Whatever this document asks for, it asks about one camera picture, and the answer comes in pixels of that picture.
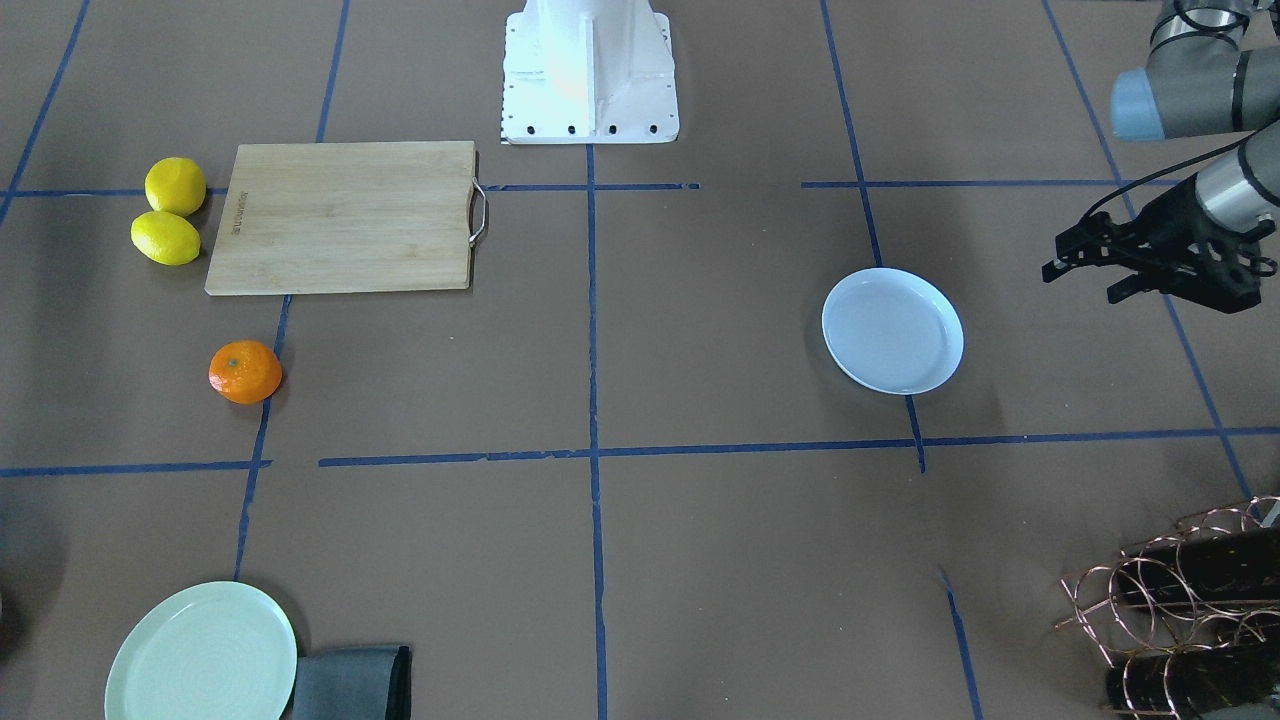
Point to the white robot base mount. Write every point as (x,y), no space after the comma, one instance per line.
(588,72)

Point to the light green plate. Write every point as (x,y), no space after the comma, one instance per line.
(217,650)

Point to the yellow lemon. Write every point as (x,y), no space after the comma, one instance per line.
(175,185)
(165,238)

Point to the wooden cutting board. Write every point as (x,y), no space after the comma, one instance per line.
(360,217)

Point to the light blue plate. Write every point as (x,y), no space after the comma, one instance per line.
(892,331)

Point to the upper dark wine bottle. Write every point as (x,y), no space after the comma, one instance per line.
(1229,572)

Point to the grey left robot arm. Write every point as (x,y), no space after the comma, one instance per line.
(1198,81)

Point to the orange mandarin fruit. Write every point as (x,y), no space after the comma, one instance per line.
(245,372)

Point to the lower dark wine bottle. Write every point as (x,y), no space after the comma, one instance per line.
(1238,682)

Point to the copper wire bottle rack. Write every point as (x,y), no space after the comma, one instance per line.
(1187,622)

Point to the lower yellow lemon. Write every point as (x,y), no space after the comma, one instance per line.
(165,238)

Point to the dark wine bottle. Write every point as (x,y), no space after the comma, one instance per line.
(1238,682)
(1229,572)

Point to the upper yellow lemon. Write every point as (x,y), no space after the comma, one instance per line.
(175,185)

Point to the folded grey cloth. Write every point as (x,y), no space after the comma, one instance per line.
(362,682)

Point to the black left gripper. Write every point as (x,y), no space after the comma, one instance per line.
(1166,222)

